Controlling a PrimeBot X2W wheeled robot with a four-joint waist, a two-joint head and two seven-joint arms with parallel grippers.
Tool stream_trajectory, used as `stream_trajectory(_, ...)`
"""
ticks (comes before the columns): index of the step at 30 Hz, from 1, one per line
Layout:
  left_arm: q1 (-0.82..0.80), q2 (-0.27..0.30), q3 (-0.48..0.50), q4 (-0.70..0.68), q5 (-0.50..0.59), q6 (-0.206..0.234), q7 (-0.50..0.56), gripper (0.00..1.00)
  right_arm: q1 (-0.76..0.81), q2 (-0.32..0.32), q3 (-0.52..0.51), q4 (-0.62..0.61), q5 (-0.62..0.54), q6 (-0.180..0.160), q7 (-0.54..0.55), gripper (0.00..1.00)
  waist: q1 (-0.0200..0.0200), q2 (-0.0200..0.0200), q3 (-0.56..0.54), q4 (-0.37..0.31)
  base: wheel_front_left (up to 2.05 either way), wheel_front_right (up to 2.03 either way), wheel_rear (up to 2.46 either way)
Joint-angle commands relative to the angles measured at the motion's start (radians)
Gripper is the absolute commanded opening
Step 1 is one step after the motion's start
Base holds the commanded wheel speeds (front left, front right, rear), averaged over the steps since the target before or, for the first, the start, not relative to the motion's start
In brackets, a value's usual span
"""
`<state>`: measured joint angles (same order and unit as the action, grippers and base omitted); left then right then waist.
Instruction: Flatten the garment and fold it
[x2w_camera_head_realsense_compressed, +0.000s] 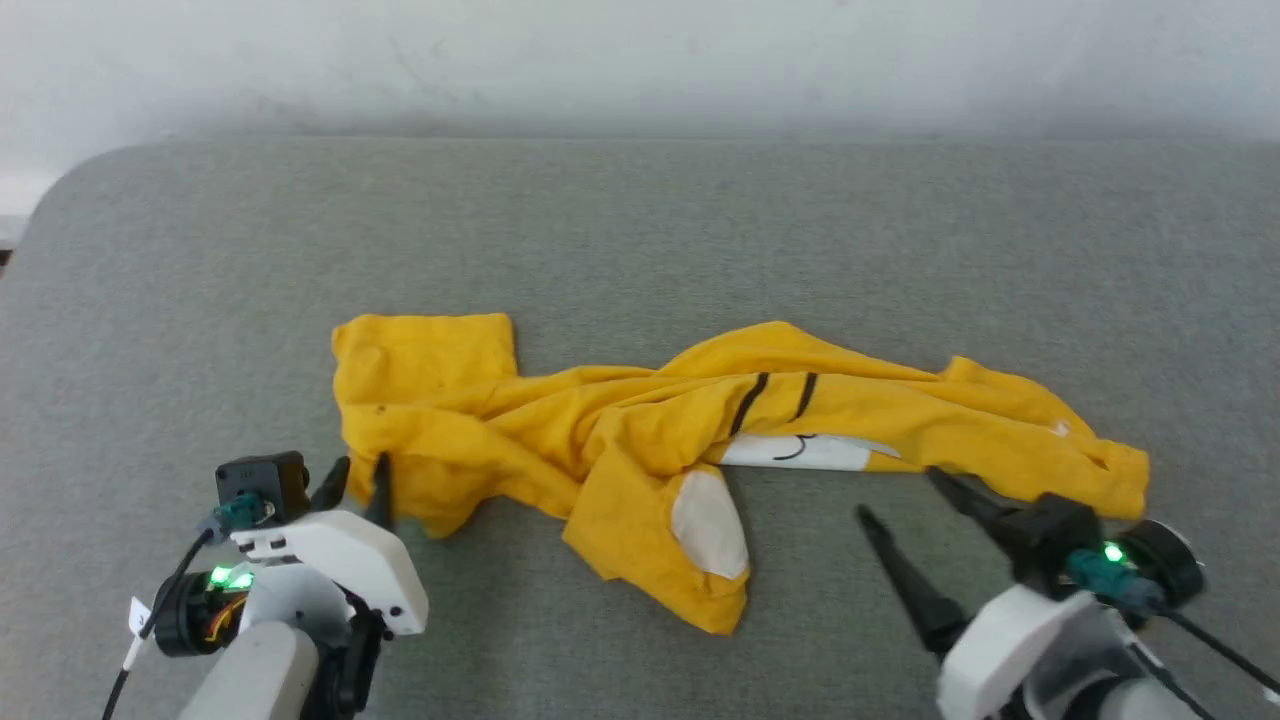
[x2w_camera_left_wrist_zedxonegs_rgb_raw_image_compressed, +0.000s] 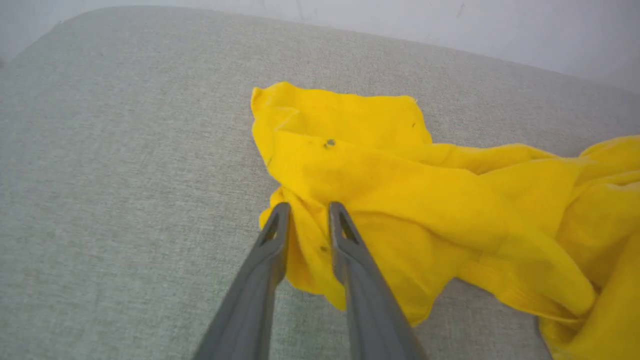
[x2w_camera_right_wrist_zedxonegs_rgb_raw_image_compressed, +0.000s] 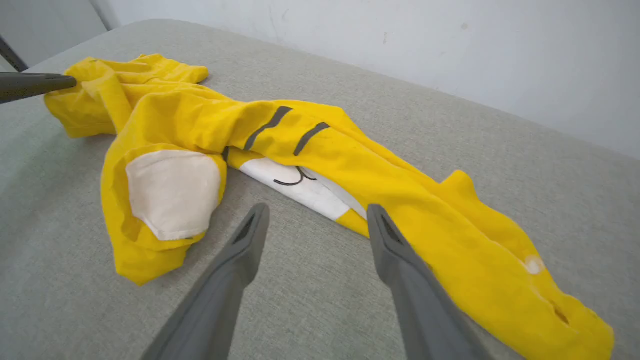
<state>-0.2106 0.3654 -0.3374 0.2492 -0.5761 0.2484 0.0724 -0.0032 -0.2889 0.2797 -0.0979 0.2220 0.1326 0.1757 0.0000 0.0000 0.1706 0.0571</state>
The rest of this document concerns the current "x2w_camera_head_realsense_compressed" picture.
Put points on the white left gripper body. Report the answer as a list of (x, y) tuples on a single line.
[(350, 560)]

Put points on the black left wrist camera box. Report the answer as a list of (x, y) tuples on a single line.
[(262, 480)]

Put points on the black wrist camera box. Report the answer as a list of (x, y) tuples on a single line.
[(1055, 530), (262, 480)]

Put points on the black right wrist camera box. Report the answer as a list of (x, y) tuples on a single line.
[(1055, 530)]

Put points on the yellow cartoon print garment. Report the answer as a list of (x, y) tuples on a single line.
[(620, 440)]

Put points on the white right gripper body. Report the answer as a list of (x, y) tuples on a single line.
[(1000, 640)]

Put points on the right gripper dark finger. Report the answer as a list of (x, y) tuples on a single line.
[(980, 505), (920, 595)]

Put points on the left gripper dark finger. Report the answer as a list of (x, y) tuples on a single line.
[(332, 490), (381, 490)]

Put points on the grey fabric sofa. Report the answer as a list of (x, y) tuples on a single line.
[(640, 230)]

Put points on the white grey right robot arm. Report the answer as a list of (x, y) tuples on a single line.
[(1165, 560)]

